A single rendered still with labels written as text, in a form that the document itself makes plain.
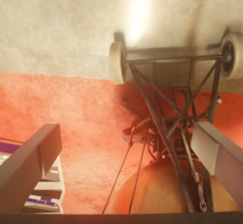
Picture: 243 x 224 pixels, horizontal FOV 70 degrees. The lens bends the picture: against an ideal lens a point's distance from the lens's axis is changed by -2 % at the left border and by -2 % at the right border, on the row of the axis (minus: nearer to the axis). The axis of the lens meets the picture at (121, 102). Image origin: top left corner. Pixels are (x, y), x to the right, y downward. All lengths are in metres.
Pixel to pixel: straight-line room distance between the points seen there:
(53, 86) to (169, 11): 0.79
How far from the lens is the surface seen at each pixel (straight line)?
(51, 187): 2.34
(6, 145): 1.85
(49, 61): 1.11
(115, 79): 0.81
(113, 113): 1.20
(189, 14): 0.91
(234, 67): 0.85
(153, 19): 0.90
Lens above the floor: 0.87
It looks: 50 degrees down
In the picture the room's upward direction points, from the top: 170 degrees counter-clockwise
